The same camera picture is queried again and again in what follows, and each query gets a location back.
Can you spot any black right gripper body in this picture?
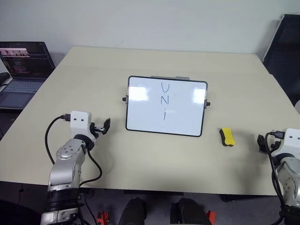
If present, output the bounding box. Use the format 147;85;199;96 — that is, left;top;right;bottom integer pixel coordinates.
266;138;282;155

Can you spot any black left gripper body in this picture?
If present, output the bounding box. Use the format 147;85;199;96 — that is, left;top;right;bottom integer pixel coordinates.
90;122;105;139

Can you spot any yellow and black eraser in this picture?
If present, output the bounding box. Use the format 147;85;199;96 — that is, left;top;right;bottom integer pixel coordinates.
219;127;236;147

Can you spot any black-framed whiteboard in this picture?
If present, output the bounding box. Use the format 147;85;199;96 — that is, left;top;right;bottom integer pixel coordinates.
121;75;211;138

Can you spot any orange clamp part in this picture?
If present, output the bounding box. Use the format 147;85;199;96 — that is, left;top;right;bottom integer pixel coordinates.
206;210;216;225
97;210;110;225

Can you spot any dark rounded shape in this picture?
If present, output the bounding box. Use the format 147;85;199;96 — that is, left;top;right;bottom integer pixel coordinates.
117;198;147;225
170;198;210;225

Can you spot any open grey laptop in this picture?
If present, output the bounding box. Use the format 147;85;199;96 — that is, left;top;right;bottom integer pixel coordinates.
0;41;56;110

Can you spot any black chair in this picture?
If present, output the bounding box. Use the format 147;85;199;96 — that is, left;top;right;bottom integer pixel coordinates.
262;14;300;106

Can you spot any black handheld device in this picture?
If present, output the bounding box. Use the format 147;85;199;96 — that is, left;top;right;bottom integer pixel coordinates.
0;72;12;87

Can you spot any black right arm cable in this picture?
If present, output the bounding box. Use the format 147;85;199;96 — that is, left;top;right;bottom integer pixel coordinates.
266;130;285;225

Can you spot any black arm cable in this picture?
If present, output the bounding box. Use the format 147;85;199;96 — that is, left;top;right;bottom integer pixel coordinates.
266;130;285;225
45;113;103;188

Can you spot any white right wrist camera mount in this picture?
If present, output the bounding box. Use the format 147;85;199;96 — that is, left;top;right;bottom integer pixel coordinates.
278;128;300;160

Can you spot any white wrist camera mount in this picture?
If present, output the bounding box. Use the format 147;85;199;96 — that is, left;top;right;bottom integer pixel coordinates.
278;128;300;160
69;111;96;144

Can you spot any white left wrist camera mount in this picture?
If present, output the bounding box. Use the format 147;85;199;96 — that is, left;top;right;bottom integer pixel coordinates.
69;111;96;144

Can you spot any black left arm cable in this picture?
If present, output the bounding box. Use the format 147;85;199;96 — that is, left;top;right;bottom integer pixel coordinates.
45;113;103;188

